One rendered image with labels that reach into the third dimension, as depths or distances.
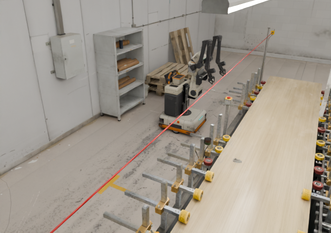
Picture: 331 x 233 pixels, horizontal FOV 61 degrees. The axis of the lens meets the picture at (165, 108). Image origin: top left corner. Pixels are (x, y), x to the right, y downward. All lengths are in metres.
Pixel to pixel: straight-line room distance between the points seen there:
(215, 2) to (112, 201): 2.82
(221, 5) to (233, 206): 1.51
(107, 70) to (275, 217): 3.72
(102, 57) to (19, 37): 1.47
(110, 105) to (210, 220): 3.60
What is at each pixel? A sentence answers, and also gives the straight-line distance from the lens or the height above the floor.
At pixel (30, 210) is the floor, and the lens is 3.76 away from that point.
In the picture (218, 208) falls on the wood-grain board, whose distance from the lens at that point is 2.24.
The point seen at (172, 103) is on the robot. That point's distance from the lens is 4.68.
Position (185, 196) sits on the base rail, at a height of 0.70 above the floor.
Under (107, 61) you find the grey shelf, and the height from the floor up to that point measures 1.11.
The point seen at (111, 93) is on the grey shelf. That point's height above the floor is 0.52.
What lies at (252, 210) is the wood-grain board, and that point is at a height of 0.90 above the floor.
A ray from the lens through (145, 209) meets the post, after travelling 1.88.
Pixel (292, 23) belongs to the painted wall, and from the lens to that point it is 10.19.
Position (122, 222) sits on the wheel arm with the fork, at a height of 0.96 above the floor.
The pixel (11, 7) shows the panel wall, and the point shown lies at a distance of 4.11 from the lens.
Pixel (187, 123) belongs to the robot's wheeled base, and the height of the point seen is 0.26.
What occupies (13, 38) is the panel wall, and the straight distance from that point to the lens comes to 4.12.
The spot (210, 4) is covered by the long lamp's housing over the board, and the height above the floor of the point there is 2.34.
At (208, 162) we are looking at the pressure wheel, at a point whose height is 0.91.
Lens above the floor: 2.44
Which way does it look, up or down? 25 degrees down
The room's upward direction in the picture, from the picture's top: 1 degrees clockwise
